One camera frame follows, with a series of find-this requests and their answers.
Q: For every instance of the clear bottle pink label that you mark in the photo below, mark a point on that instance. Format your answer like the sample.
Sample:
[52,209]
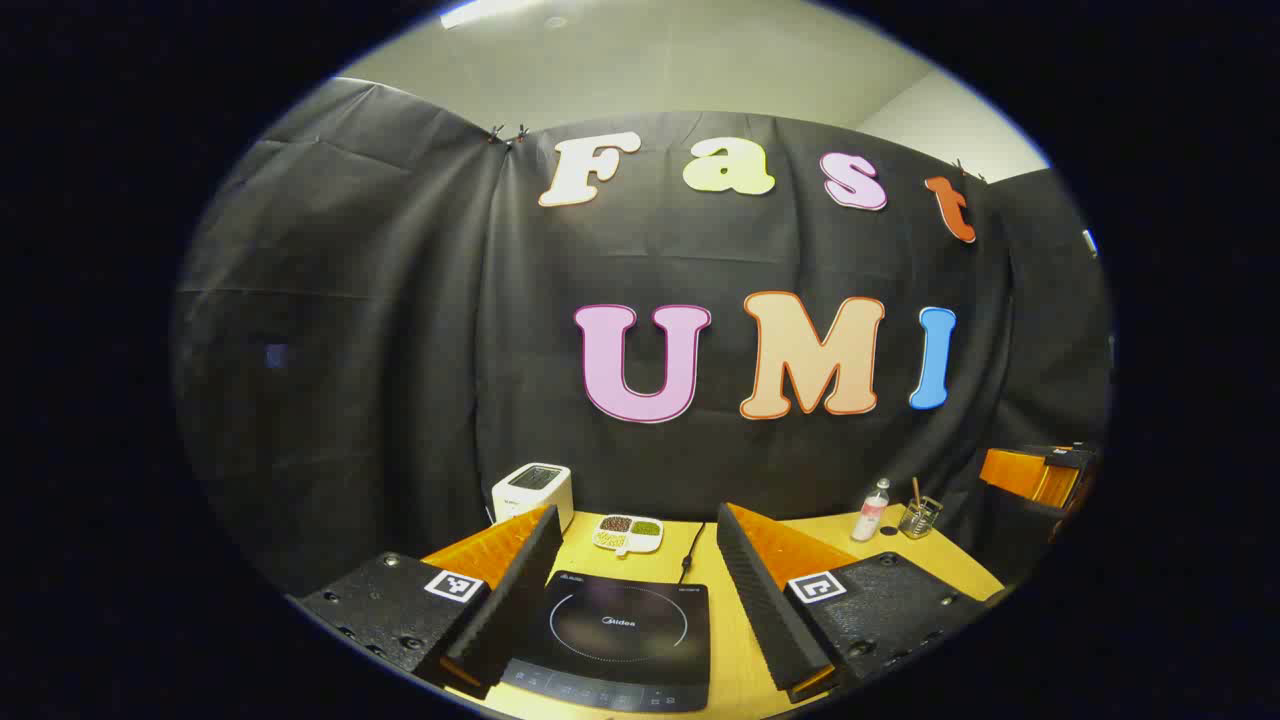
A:
[869,515]

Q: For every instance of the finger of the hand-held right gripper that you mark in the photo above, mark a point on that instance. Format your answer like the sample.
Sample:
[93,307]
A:
[1025,478]

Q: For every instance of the black induction cooktop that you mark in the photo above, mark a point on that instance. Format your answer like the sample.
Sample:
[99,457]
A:
[625,625]

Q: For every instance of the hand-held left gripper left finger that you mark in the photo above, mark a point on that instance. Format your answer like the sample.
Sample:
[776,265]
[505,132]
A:
[520,590]

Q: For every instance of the white divided bean dish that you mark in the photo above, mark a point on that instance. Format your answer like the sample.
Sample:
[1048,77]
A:
[628,533]

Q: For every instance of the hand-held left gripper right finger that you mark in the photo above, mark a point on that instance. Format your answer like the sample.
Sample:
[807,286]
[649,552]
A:
[760,590]

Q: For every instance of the white toaster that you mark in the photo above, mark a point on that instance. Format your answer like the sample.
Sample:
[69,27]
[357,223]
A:
[530,492]

